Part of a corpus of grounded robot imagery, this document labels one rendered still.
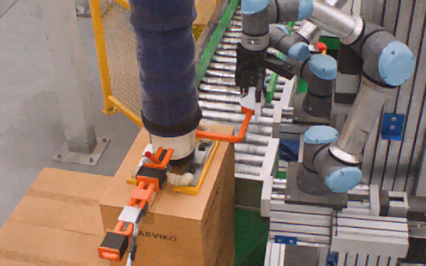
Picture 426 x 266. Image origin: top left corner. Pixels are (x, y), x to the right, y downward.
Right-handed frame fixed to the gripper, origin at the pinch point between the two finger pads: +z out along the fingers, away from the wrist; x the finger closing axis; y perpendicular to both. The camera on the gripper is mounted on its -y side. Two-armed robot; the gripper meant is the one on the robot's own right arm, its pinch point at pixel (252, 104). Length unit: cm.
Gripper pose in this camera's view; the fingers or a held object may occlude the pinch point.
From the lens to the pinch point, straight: 262.6
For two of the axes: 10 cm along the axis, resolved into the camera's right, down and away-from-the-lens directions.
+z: 0.3, 8.1, 5.9
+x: 9.7, 1.3, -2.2
